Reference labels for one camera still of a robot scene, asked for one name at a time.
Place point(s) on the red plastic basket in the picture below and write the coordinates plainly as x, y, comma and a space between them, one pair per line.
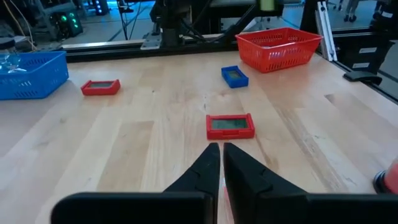
273, 53

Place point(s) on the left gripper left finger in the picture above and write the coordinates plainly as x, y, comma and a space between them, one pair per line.
140, 208

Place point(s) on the black equipment case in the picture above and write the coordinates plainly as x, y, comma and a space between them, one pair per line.
373, 57

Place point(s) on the black table frame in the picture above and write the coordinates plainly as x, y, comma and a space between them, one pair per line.
109, 53

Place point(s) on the computer with green lights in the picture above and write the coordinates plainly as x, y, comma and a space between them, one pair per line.
68, 23

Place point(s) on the black table clamp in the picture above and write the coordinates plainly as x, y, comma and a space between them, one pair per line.
362, 77

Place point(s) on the red plastic case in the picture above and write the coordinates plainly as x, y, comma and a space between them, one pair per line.
101, 91
230, 134

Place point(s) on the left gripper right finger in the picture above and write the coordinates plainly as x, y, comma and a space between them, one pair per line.
280, 208

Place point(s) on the person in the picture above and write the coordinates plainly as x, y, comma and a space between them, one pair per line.
353, 7

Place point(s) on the silver aluminium extrusion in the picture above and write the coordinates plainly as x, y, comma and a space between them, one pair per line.
325, 31

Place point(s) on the blue plastic basket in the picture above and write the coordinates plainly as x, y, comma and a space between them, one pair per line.
40, 77

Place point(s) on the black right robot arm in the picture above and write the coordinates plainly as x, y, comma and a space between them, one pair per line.
171, 21

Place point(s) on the blue plastic case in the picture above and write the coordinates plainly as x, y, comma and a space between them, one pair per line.
239, 83

